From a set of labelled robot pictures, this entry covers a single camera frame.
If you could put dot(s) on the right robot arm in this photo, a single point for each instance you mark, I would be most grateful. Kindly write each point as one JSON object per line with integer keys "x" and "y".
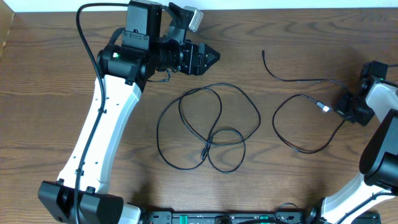
{"x": 377, "y": 177}

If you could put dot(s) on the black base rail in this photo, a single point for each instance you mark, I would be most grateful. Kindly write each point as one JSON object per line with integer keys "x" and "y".
{"x": 282, "y": 214}

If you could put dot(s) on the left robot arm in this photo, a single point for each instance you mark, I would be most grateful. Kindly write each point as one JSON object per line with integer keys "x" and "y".
{"x": 153, "y": 40}

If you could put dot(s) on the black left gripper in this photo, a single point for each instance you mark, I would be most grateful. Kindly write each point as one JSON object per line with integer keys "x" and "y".
{"x": 199, "y": 65}

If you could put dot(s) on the brown cardboard panel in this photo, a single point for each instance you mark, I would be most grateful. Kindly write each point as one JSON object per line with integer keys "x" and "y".
{"x": 6, "y": 20}

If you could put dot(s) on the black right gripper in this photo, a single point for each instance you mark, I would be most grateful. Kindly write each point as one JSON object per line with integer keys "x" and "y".
{"x": 340, "y": 107}

